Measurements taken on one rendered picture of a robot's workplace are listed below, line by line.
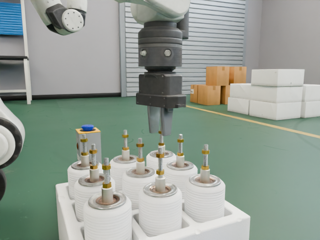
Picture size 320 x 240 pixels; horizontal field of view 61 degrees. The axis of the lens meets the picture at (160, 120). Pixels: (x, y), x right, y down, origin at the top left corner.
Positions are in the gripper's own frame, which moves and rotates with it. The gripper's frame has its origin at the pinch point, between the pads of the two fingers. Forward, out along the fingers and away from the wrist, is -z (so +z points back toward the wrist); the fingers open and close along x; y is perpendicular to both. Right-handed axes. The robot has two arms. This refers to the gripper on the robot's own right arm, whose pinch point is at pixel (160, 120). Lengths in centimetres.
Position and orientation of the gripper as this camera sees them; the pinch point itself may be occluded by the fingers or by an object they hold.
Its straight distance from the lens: 57.0
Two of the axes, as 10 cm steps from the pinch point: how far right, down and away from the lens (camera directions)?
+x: -7.1, -1.2, 7.0
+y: -7.1, 1.2, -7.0
